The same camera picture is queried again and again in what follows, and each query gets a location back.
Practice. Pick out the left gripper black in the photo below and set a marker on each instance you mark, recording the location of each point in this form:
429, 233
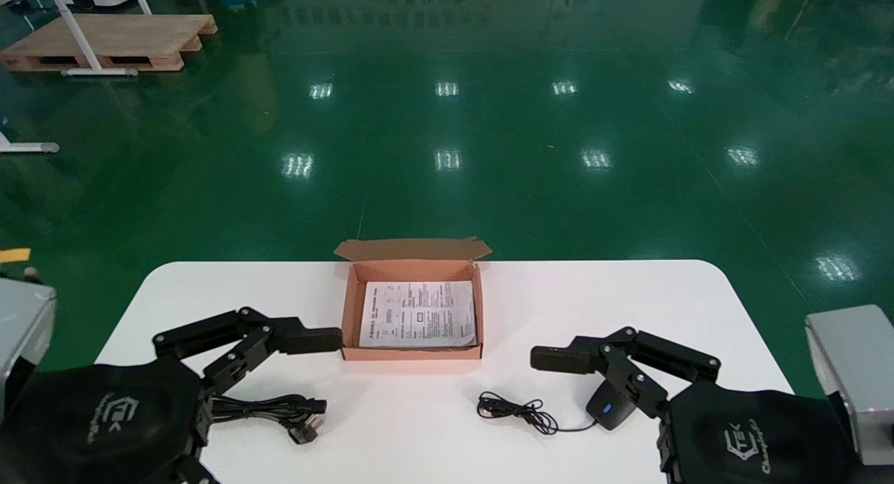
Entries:
91, 428

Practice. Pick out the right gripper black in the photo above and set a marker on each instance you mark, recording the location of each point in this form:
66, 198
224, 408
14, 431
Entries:
754, 442

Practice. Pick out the brown cardboard storage box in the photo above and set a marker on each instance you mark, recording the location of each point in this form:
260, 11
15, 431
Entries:
412, 250

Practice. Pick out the white printed instruction sheet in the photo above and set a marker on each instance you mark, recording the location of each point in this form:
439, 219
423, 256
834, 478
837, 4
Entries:
419, 316

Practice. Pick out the yellow tape strip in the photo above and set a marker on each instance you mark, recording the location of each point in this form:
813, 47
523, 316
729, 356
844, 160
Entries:
14, 255

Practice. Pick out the white desk foot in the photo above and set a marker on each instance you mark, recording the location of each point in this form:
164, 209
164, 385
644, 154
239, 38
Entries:
35, 147

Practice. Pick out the large wooden pallet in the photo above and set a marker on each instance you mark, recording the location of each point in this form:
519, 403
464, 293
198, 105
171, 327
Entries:
119, 37

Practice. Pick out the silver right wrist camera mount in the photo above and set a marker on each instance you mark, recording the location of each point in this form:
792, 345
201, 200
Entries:
852, 372

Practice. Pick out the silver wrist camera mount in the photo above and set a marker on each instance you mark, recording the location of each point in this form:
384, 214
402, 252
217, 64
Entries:
24, 323
852, 372

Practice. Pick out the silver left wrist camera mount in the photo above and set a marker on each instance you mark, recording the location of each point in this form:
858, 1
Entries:
24, 323

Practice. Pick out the white desk frame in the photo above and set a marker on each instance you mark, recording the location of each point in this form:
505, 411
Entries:
98, 72

